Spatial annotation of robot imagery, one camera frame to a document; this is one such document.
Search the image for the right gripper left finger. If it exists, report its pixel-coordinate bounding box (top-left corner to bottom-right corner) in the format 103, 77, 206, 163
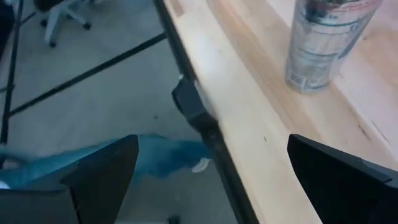
0, 134, 140, 224

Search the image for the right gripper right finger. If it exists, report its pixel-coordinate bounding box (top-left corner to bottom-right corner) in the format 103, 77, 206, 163
286, 133, 398, 224

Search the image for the slim blue silver energy can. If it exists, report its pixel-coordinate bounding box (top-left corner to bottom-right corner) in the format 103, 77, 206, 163
285, 0, 384, 95

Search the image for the white office chair base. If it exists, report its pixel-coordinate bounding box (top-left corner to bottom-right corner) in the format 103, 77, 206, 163
32, 0, 93, 49

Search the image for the black table clamp bracket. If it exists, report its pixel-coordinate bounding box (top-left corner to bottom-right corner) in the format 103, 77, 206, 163
170, 76, 218, 131

